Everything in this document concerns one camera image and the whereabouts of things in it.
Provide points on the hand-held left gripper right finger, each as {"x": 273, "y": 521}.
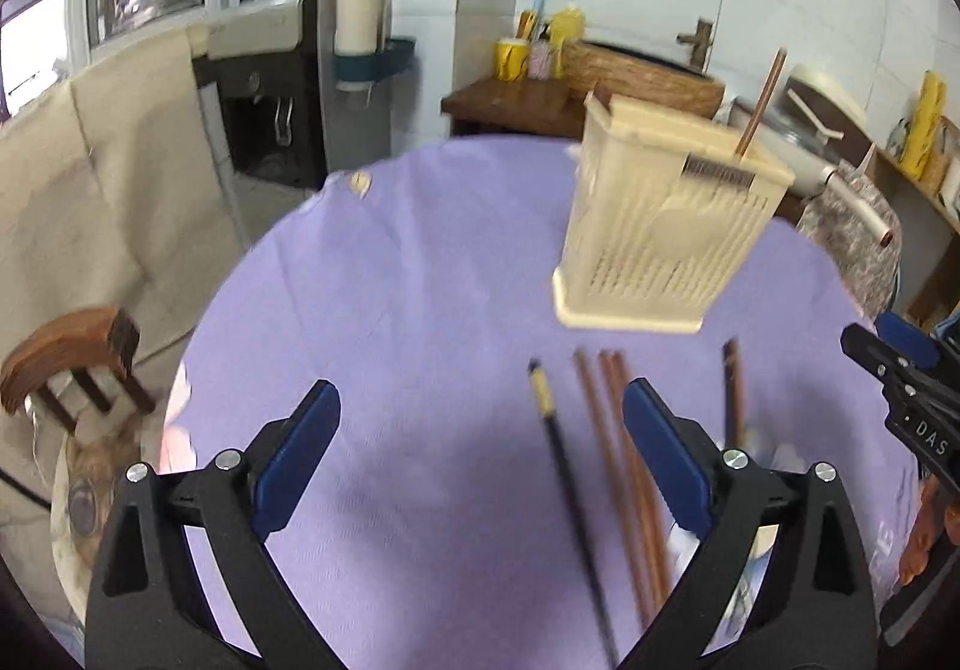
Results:
{"x": 664, "y": 452}

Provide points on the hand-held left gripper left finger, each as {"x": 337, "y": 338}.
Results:
{"x": 296, "y": 460}

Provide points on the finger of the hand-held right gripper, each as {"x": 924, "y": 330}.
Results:
{"x": 877, "y": 359}
{"x": 911, "y": 340}

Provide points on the brown wooden chopstick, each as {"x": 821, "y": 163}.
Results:
{"x": 616, "y": 415}
{"x": 600, "y": 445}
{"x": 621, "y": 370}
{"x": 761, "y": 100}

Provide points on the dark brown chopstick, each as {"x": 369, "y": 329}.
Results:
{"x": 733, "y": 392}

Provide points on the black chopstick with yellow band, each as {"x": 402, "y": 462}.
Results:
{"x": 559, "y": 437}

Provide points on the cream plastic utensil holder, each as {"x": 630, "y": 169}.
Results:
{"x": 660, "y": 242}

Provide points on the person's right hand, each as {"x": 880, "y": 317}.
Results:
{"x": 919, "y": 535}

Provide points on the paisley patterned cloth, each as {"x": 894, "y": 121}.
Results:
{"x": 855, "y": 242}

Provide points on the wooden shelf unit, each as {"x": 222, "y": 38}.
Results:
{"x": 934, "y": 220}

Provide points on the purple floral tablecloth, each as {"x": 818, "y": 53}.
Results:
{"x": 420, "y": 310}

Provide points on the cream frying pan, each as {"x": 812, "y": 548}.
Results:
{"x": 795, "y": 156}

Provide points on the yellow packet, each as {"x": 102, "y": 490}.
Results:
{"x": 924, "y": 123}

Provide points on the printed round stool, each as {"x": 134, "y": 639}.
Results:
{"x": 82, "y": 527}

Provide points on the wooden chair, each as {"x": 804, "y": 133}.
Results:
{"x": 67, "y": 355}

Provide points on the cream brown rice cooker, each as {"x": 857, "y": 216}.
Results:
{"x": 825, "y": 100}

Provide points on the beige cloth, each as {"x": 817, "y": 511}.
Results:
{"x": 97, "y": 205}

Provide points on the grey water dispenser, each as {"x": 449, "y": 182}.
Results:
{"x": 262, "y": 108}

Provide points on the brass faucet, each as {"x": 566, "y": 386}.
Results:
{"x": 701, "y": 44}

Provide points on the woven wicker basin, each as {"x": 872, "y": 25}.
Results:
{"x": 645, "y": 78}

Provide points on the dark wooden counter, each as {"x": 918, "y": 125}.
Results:
{"x": 517, "y": 104}

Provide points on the blue roll holder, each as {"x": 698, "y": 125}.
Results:
{"x": 375, "y": 66}

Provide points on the pink patterned cup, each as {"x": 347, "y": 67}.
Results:
{"x": 540, "y": 61}

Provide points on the yellow cup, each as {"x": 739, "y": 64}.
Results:
{"x": 511, "y": 59}

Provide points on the yellow soap bottle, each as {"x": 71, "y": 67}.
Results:
{"x": 568, "y": 33}

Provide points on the blue toothbrush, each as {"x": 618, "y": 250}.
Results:
{"x": 534, "y": 14}

